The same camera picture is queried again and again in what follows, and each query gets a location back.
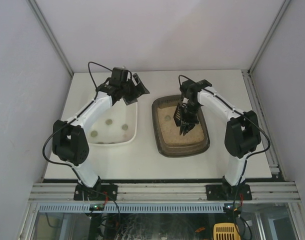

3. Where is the white plastic waste tray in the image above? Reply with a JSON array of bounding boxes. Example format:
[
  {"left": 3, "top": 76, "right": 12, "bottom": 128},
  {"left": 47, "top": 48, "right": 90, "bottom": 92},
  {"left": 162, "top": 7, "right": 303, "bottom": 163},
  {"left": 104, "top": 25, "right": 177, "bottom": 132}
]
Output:
[{"left": 86, "top": 100, "right": 138, "bottom": 146}]

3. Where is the black slotted litter scoop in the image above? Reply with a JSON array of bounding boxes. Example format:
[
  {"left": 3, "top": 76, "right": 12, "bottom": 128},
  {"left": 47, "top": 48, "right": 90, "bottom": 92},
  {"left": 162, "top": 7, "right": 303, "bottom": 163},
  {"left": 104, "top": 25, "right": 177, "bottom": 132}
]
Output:
[{"left": 173, "top": 102, "right": 186, "bottom": 127}]

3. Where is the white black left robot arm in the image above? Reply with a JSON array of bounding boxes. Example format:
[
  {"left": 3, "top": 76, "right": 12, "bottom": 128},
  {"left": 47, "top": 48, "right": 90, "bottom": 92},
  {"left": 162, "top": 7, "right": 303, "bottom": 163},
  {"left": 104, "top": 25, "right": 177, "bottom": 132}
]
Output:
[{"left": 51, "top": 67, "right": 149, "bottom": 189}]

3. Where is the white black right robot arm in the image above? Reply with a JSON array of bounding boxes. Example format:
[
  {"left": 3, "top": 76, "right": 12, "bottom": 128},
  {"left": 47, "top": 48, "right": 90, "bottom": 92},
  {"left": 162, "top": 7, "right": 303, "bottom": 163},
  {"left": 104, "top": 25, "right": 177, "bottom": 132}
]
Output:
[{"left": 173, "top": 78, "right": 261, "bottom": 200}]

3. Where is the yellow slotted litter scoop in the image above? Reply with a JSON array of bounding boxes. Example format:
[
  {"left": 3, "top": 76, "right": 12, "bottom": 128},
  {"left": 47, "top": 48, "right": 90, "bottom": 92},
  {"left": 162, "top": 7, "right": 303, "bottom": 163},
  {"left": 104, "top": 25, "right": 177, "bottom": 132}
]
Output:
[{"left": 212, "top": 222, "right": 241, "bottom": 240}]

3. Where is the black left camera cable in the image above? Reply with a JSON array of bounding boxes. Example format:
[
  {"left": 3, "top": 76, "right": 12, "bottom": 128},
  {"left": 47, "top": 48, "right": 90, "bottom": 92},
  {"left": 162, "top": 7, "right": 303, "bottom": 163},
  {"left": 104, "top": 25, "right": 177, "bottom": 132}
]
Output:
[{"left": 41, "top": 61, "right": 113, "bottom": 167}]

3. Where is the black camera cable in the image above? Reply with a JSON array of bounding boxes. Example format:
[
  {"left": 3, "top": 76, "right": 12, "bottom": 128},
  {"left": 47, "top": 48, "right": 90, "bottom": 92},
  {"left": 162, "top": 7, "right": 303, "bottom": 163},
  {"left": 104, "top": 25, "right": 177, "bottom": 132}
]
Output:
[
  {"left": 41, "top": 61, "right": 113, "bottom": 167},
  {"left": 177, "top": 74, "right": 271, "bottom": 161}
]

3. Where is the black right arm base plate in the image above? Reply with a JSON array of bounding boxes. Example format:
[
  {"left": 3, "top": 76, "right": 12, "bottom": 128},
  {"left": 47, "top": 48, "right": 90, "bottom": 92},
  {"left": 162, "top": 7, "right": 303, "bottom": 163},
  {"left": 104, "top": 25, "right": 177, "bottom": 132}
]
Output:
[{"left": 205, "top": 184, "right": 253, "bottom": 201}]

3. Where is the black right camera cable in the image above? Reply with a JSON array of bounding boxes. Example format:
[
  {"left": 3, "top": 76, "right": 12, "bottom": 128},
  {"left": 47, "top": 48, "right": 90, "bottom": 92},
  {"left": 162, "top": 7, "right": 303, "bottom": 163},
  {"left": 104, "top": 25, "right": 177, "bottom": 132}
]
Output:
[{"left": 177, "top": 74, "right": 271, "bottom": 161}]

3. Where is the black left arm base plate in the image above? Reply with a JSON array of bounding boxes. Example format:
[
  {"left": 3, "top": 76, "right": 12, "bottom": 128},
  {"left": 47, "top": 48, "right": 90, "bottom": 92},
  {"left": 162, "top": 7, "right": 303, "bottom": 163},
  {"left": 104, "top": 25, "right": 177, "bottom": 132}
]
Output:
[{"left": 73, "top": 184, "right": 118, "bottom": 201}]

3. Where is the aluminium front frame rail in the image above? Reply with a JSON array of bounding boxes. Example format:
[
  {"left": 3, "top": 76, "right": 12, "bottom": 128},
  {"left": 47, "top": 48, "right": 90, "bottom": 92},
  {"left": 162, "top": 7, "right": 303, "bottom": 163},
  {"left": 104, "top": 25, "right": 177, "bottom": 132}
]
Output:
[{"left": 28, "top": 182, "right": 301, "bottom": 203}]

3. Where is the grey slotted cable duct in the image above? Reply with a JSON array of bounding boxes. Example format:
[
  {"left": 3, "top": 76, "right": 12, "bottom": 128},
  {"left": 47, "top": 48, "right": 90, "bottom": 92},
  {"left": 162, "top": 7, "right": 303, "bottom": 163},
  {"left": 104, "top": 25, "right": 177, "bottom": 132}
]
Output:
[{"left": 38, "top": 202, "right": 232, "bottom": 214}]

